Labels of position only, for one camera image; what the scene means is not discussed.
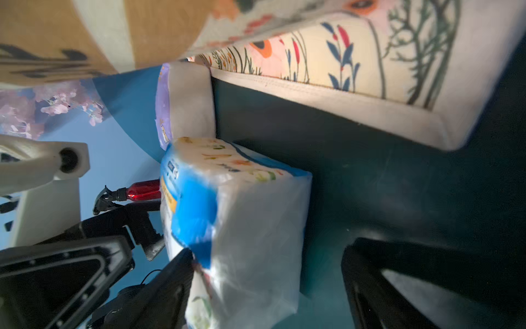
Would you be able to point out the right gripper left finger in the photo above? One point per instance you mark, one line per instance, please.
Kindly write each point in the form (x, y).
(159, 304)

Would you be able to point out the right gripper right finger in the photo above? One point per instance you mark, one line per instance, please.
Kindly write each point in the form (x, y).
(406, 285)

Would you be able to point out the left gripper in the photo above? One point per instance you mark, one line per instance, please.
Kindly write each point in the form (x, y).
(59, 284)

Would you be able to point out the blue orange tissue pack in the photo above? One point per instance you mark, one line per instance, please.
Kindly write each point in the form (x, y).
(243, 216)

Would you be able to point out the purple tissue pack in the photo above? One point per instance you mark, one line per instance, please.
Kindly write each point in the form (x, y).
(184, 103)

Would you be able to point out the cream canvas tote bag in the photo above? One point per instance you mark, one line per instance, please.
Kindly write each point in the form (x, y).
(422, 70)

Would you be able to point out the pink cherry blossom tree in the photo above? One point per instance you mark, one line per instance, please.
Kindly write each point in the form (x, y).
(30, 113)

